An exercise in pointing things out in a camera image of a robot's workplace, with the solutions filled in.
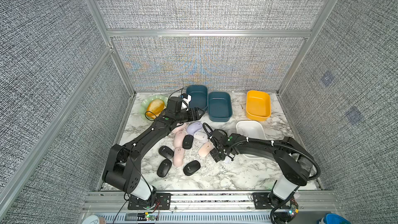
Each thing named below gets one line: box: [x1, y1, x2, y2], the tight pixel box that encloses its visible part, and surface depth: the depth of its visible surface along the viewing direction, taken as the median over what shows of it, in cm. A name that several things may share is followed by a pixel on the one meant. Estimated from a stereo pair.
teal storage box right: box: [207, 91, 233, 122], surface depth 110 cm
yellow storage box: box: [245, 90, 272, 122], surface depth 113 cm
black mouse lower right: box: [182, 160, 201, 176], surface depth 84 cm
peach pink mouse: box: [197, 141, 215, 158], surface depth 91 cm
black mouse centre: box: [182, 134, 194, 150], surface depth 94 cm
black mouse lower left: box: [156, 158, 173, 178], surface depth 84 cm
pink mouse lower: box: [173, 146, 185, 168], surface depth 87 cm
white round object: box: [81, 215, 100, 224], surface depth 66 cm
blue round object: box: [324, 213, 352, 224], surface depth 63 cm
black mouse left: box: [158, 145, 175, 160], surface depth 90 cm
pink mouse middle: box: [173, 130, 187, 148], surface depth 94 cm
